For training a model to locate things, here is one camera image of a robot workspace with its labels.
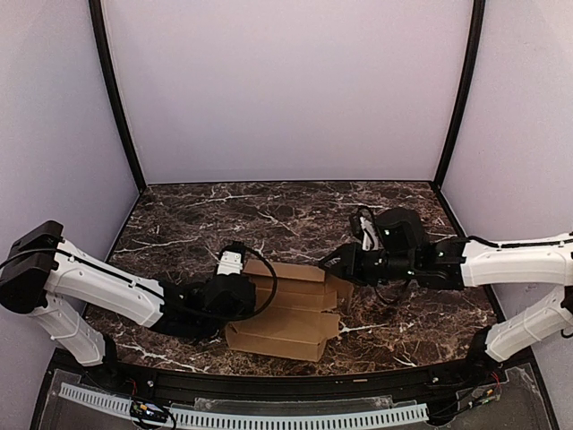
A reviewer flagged brown cardboard paper box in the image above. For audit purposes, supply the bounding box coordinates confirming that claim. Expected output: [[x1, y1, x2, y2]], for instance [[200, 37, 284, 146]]
[[226, 262, 354, 362]]

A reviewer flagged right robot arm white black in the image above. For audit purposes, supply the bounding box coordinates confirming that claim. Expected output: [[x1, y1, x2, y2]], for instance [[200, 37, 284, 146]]
[[319, 206, 572, 368]]

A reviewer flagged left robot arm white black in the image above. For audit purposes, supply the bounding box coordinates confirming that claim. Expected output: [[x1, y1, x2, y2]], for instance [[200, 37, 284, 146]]
[[1, 220, 256, 367]]

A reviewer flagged right small circuit board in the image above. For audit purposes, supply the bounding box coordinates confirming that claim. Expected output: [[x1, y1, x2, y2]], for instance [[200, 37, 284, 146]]
[[467, 388, 500, 409]]

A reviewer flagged small green circuit board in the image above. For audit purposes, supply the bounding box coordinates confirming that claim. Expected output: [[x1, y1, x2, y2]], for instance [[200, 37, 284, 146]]
[[129, 400, 169, 423]]

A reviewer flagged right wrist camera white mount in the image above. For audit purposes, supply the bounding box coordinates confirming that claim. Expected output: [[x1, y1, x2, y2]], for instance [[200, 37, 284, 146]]
[[349, 205, 381, 251]]

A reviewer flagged black front table rail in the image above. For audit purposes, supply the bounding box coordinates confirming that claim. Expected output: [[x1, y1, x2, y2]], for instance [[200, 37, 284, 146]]
[[80, 357, 493, 404]]

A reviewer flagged white slotted cable duct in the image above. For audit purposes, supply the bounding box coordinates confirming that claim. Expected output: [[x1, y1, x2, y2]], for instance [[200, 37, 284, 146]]
[[58, 383, 429, 429]]

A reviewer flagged black right frame post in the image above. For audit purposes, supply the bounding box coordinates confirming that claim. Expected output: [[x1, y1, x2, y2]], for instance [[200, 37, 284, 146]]
[[432, 0, 486, 192]]

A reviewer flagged black frame post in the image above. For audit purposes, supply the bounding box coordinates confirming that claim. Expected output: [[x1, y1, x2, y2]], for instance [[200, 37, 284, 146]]
[[88, 0, 147, 194], [432, 0, 486, 192]]

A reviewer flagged black left frame post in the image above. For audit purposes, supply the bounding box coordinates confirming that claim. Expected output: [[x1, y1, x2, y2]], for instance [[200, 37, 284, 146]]
[[88, 0, 147, 194]]

